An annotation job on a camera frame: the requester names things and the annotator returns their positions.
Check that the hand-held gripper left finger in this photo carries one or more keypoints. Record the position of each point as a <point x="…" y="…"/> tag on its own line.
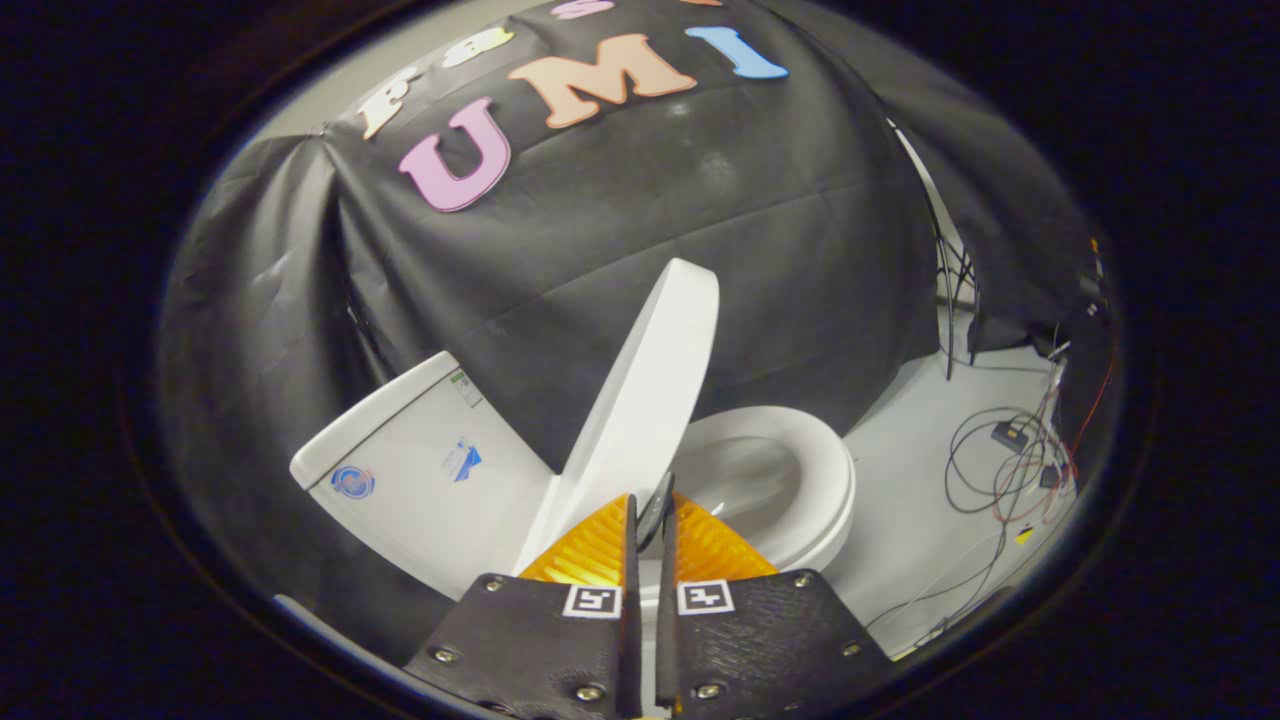
<point x="530" y="640"/>

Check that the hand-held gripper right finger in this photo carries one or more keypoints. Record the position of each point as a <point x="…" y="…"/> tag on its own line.
<point x="760" y="640"/>

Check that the round black lid tab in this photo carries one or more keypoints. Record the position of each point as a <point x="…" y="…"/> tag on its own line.
<point x="655" y="505"/>

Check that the white toilet lid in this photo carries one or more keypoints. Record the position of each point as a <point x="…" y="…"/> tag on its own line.
<point x="650" y="390"/>

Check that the white toilet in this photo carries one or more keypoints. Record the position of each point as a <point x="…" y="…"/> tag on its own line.
<point x="420" y="500"/>

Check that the white toilet seat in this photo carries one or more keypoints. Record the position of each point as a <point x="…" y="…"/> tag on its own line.
<point x="835" y="470"/>

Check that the white toilet tank cover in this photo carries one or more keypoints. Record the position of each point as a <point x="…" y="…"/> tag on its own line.
<point x="370" y="425"/>

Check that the small black adapter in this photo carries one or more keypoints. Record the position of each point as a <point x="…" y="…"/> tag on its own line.
<point x="1010" y="435"/>

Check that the black backdrop cloth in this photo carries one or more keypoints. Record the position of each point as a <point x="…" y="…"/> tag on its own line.
<point x="600" y="250"/>

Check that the black light stand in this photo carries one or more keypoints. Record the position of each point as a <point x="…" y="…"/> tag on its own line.
<point x="945" y="270"/>

